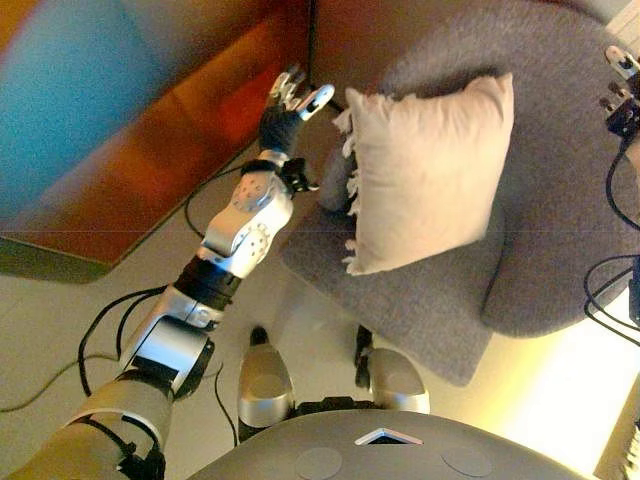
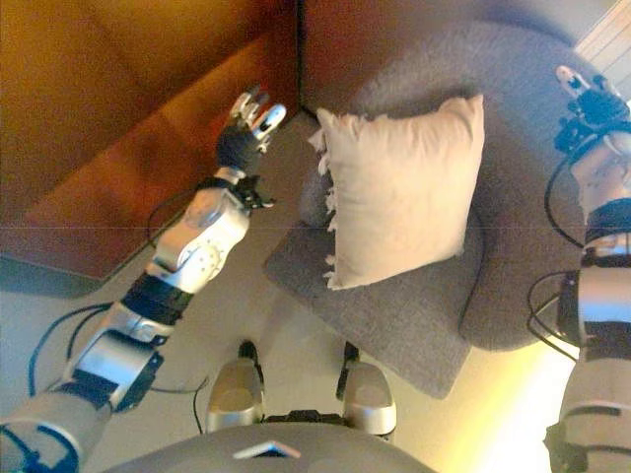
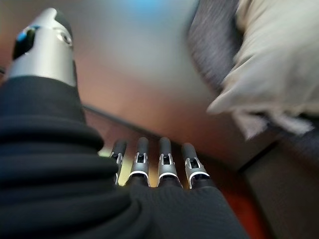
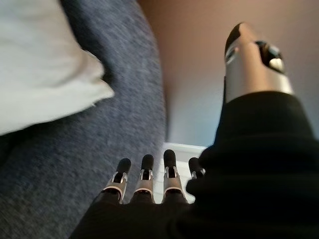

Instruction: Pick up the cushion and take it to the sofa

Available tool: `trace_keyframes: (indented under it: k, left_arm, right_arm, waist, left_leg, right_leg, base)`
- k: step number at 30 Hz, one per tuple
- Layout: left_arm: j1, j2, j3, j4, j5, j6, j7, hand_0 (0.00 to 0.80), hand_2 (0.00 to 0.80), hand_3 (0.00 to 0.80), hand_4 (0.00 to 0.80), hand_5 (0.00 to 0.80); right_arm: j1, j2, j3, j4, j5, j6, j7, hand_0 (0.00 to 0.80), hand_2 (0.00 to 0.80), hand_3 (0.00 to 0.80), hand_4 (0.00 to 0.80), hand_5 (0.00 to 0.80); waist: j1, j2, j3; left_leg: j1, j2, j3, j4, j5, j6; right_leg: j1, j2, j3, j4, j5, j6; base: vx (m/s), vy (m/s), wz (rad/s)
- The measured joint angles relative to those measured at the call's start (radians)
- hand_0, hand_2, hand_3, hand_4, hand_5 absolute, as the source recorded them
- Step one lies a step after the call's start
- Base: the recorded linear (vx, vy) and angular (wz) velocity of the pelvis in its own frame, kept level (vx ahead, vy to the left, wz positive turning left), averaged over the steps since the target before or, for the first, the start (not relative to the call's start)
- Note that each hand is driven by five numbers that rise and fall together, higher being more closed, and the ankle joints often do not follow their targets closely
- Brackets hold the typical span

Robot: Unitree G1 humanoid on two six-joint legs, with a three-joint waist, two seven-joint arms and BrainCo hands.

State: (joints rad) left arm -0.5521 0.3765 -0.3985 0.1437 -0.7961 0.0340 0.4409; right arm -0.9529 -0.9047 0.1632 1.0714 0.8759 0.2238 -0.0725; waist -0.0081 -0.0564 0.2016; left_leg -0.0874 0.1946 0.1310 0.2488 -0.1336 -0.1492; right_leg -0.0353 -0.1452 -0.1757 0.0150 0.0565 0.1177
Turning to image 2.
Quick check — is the silver robot left leg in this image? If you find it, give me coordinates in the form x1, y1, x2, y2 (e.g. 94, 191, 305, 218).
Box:
205, 339, 265, 436

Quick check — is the grey fabric armchair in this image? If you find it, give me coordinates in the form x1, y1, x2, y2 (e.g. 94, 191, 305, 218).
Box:
264, 19, 596, 401

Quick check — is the silver robot torso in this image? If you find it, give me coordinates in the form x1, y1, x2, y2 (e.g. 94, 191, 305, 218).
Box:
105, 408, 438, 473

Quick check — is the white curtain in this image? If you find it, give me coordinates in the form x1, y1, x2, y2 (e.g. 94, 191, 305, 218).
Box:
574, 0, 631, 66

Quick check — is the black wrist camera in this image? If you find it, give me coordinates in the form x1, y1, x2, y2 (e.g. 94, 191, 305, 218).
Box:
236, 174, 277, 212
553, 116, 596, 155

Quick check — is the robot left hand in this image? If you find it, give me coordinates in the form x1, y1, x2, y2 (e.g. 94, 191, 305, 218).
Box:
216, 84, 289, 173

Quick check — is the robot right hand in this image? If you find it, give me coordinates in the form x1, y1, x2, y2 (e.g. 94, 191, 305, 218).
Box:
555, 64, 631, 142

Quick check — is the silver robot right leg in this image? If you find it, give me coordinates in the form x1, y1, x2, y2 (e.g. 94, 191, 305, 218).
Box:
335, 342, 397, 440

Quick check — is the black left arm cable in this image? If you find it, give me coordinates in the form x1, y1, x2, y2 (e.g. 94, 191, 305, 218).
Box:
28, 189, 211, 436

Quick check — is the white fringed cushion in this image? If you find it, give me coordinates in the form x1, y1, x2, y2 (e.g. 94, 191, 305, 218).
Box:
308, 93, 487, 292

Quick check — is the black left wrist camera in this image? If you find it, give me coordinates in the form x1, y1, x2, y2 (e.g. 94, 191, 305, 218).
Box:
236, 174, 277, 212

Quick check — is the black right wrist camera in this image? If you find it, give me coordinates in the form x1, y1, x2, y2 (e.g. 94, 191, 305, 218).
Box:
553, 116, 596, 155

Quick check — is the silver robot leg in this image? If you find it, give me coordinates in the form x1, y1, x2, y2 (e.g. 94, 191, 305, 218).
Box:
205, 339, 265, 436
335, 342, 397, 440

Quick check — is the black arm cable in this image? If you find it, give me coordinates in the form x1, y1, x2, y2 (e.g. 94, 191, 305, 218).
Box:
28, 189, 211, 436
526, 156, 592, 347

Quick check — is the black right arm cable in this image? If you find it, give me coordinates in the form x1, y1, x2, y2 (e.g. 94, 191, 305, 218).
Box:
526, 156, 592, 347

